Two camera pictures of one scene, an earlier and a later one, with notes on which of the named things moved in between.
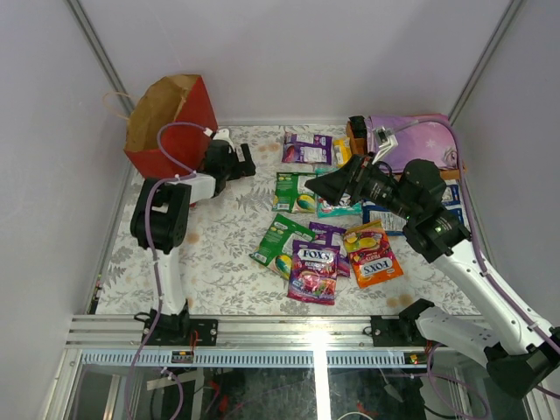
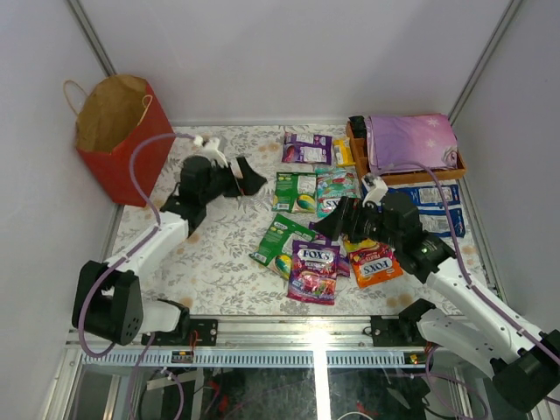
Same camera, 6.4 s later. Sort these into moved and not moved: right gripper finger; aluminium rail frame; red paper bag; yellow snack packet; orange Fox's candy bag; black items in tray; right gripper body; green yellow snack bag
Moved: red paper bag; right gripper finger; right gripper body
Not moved: green yellow snack bag; yellow snack packet; orange Fox's candy bag; black items in tray; aluminium rail frame
